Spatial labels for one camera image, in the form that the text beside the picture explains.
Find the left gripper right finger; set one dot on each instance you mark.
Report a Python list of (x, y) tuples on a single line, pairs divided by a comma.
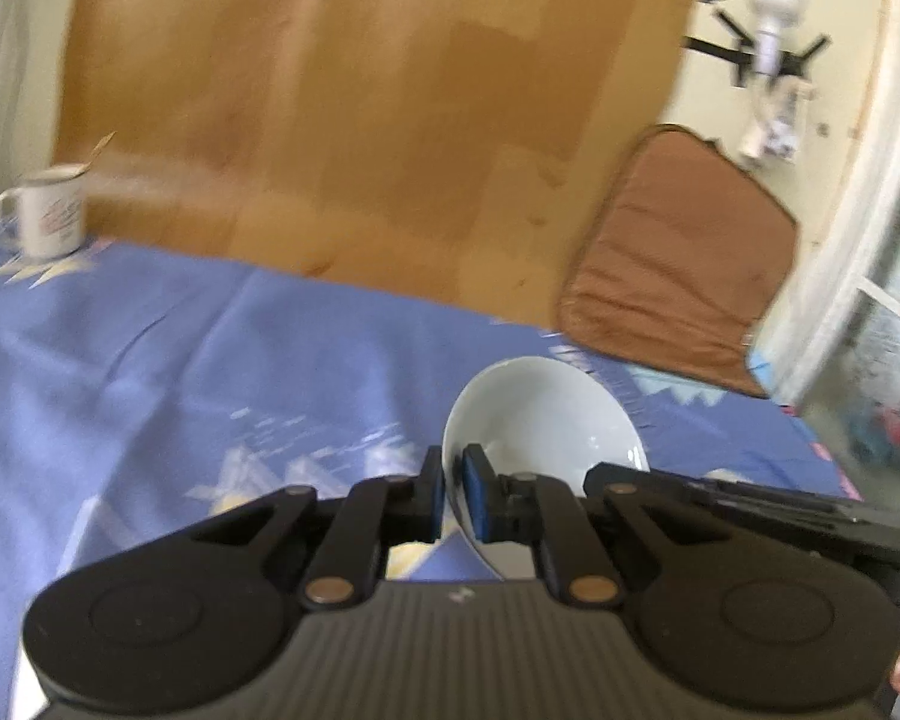
[(541, 513)]

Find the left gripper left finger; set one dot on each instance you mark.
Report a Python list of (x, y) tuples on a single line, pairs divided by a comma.
[(359, 530)]

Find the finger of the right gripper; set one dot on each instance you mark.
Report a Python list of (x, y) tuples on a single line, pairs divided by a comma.
[(804, 514)]

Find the floral bowl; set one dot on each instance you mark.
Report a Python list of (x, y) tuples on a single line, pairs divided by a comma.
[(541, 416)]

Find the frosted floral glass door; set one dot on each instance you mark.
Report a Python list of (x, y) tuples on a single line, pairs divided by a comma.
[(854, 404)]

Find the blue patterned tablecloth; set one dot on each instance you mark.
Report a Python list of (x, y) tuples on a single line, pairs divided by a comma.
[(141, 391)]

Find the brown seat cushion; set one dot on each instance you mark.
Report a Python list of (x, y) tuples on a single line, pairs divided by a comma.
[(685, 260)]

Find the wood pattern vinyl sheet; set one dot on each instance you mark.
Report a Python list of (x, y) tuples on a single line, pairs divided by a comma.
[(454, 150)]

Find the white power strip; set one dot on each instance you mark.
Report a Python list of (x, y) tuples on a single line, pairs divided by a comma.
[(779, 111)]

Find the white enamel mug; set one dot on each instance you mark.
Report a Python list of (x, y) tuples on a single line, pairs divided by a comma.
[(44, 217)]

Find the spoon in mug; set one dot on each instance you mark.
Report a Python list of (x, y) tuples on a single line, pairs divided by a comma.
[(98, 148)]

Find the white light bulb lamp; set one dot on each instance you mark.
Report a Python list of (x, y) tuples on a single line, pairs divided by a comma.
[(772, 18)]

